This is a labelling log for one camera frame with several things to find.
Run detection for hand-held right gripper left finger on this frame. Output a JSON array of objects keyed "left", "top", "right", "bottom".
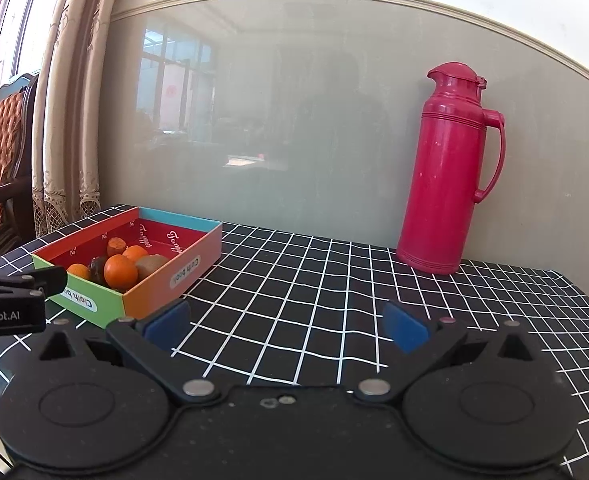
[{"left": 34, "top": 300, "right": 225, "bottom": 406}]

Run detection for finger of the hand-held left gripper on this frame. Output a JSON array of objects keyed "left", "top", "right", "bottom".
[{"left": 0, "top": 266, "right": 68, "bottom": 303}]

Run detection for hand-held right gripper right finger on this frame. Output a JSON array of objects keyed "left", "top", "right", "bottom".
[{"left": 352, "top": 301, "right": 540, "bottom": 403}]

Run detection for beige lace curtain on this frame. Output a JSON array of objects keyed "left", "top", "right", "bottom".
[{"left": 32, "top": 0, "right": 128, "bottom": 238}]

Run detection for dark wrinkled passion fruit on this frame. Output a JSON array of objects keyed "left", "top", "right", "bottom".
[{"left": 88, "top": 256, "right": 109, "bottom": 283}]

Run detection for brown kiwi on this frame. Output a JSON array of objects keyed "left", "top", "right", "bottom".
[{"left": 135, "top": 254, "right": 169, "bottom": 281}]

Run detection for black white checkered tablecloth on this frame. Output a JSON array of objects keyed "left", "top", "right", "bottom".
[{"left": 0, "top": 204, "right": 589, "bottom": 480}]

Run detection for red thermos jug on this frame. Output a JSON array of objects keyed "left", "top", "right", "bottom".
[{"left": 396, "top": 61, "right": 507, "bottom": 276}]

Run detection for colourful cardboard box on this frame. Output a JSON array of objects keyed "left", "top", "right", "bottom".
[{"left": 31, "top": 206, "right": 224, "bottom": 322}]

